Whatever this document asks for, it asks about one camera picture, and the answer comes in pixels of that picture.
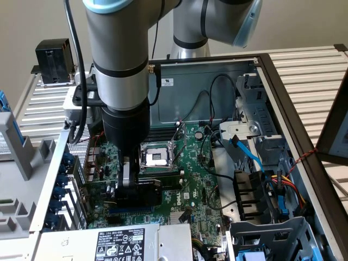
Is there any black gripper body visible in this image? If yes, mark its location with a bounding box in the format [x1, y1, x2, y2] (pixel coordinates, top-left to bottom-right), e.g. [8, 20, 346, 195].
[101, 98, 151, 158]

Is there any green GPU with black shroud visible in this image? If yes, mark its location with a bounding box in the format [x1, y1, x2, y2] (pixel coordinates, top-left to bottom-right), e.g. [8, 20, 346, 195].
[72, 155, 163, 215]

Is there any thin metal locking lever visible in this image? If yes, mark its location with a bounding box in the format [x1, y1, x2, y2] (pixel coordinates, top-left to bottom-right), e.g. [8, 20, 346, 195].
[138, 162, 177, 170]

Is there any CPU socket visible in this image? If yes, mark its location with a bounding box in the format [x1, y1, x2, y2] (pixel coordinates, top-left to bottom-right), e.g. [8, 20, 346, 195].
[138, 141, 178, 174]

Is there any blue expansion slot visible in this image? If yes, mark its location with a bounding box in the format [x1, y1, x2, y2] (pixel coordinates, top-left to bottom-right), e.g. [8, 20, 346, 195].
[109, 206, 156, 215]

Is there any black RAM stick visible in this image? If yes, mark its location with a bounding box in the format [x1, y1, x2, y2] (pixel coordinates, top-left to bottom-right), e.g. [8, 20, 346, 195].
[159, 176, 184, 191]

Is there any metal socket cover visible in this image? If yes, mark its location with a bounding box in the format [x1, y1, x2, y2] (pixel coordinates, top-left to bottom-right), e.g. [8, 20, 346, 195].
[170, 122, 189, 167]

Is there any silver chipset heatsink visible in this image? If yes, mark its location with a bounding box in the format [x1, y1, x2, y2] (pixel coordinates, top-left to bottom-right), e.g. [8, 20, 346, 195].
[169, 210, 191, 225]

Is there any green motherboard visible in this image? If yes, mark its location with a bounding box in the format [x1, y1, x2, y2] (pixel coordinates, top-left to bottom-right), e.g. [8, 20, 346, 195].
[83, 122, 232, 245]

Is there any open grey PC case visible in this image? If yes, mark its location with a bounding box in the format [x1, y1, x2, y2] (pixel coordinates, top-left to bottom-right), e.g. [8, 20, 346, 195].
[28, 53, 348, 261]

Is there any grey power supply with label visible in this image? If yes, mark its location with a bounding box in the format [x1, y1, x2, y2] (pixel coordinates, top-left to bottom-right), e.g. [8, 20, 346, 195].
[32, 222, 194, 261]

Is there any black CPU cooler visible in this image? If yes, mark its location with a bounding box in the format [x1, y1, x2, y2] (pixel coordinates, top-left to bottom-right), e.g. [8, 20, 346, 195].
[34, 38, 77, 88]

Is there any grey parts rack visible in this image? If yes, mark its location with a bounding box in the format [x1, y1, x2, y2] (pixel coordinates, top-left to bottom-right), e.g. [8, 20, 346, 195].
[0, 111, 58, 241]

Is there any black plastic fan shroud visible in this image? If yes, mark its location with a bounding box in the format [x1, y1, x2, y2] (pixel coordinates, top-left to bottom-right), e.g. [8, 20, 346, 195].
[233, 169, 273, 222]

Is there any blue plastic rack part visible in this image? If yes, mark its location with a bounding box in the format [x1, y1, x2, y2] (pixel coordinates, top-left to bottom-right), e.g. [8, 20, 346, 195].
[0, 90, 23, 144]

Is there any grey metal disk bay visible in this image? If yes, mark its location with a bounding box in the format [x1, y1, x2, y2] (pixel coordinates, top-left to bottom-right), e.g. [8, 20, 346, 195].
[235, 72, 291, 164]

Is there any blue plastic disk tray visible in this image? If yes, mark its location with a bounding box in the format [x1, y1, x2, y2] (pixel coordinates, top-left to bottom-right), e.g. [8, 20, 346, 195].
[235, 250, 266, 261]

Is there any grey perforated disk cage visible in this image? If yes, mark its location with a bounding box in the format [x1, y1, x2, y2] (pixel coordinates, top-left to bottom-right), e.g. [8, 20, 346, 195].
[226, 216, 321, 261]

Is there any blue plastic latch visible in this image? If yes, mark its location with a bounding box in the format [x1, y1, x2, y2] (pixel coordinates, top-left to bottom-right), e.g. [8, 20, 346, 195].
[276, 169, 289, 216]

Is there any dark framed screen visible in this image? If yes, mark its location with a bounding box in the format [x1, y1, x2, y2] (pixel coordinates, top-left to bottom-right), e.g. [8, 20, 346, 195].
[316, 81, 348, 166]

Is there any white rod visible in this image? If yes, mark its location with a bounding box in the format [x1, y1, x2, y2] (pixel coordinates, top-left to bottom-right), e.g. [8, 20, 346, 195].
[325, 173, 348, 197]

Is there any thin red wire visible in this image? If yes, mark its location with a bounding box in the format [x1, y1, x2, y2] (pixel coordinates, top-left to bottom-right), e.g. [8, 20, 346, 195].
[89, 131, 106, 165]

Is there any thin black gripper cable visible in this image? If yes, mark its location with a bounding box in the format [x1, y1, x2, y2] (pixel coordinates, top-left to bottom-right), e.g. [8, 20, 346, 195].
[148, 20, 163, 106]

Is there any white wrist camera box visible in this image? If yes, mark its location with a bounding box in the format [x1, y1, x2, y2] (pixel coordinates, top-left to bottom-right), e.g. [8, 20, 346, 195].
[62, 83, 104, 122]

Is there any thick black camera cable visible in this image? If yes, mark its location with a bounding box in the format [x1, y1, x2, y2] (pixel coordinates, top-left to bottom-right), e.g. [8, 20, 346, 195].
[63, 0, 89, 145]

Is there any thin black arched wire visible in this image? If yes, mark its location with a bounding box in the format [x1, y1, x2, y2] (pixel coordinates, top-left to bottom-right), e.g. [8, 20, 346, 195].
[179, 90, 212, 123]

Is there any black wire across board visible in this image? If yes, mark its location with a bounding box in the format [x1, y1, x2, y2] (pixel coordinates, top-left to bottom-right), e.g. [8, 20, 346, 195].
[200, 156, 237, 182]

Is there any looped black wire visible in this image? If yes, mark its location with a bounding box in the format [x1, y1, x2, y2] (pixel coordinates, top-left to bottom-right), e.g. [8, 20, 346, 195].
[208, 187, 238, 210]

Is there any blue flat disk wire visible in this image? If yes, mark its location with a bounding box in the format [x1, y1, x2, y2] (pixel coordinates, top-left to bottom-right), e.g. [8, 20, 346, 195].
[229, 136, 266, 174]

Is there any silver disk bay bracket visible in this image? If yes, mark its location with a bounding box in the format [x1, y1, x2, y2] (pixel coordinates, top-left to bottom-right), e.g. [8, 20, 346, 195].
[218, 120, 262, 144]

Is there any yellow red wire bundle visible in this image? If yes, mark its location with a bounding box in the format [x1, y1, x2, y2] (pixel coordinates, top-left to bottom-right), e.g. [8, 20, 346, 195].
[268, 173, 309, 212]

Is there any red black twisted wire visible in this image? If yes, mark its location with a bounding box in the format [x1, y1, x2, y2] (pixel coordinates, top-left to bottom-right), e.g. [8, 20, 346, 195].
[287, 147, 319, 176]

